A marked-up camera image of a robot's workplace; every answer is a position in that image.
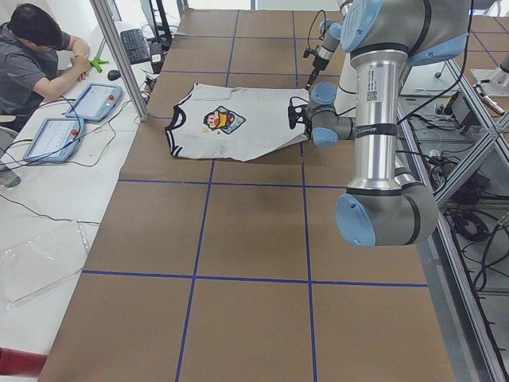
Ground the upper blue teach pendant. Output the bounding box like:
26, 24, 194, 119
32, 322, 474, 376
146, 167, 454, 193
64, 83, 123, 122

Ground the black computer mouse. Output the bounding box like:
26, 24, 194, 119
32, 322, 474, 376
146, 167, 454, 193
107, 69, 121, 81

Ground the red cylinder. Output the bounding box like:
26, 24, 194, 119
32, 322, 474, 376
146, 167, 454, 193
0, 348, 48, 377

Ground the green plastic clamp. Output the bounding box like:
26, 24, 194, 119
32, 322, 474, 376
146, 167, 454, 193
90, 57, 110, 73

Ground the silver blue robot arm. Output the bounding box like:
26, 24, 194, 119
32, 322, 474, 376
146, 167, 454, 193
288, 1, 474, 248
303, 19, 342, 90

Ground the seated person grey shirt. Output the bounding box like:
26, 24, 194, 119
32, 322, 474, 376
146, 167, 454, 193
1, 3, 91, 132

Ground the aluminium frame post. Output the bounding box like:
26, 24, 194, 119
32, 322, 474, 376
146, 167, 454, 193
90, 0, 149, 122

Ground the blue teach pendant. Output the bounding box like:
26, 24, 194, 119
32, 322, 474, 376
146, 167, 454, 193
64, 83, 123, 122
22, 117, 85, 164

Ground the clear plastic bag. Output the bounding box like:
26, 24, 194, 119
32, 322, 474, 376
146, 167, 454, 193
1, 222, 90, 312

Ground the black computer keyboard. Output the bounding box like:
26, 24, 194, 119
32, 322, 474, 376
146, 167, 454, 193
120, 29, 150, 64

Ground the lower blue teach pendant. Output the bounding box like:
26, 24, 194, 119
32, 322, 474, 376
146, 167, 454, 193
22, 117, 85, 164

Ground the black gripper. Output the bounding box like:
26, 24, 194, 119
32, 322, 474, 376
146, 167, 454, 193
287, 96, 313, 138
304, 45, 328, 90

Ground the grey cartoon print t-shirt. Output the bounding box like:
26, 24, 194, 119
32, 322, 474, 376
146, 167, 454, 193
165, 84, 309, 162

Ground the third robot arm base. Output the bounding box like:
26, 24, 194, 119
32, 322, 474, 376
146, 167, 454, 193
471, 56, 508, 97

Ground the aluminium frame railing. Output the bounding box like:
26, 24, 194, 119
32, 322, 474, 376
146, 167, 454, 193
398, 61, 508, 381

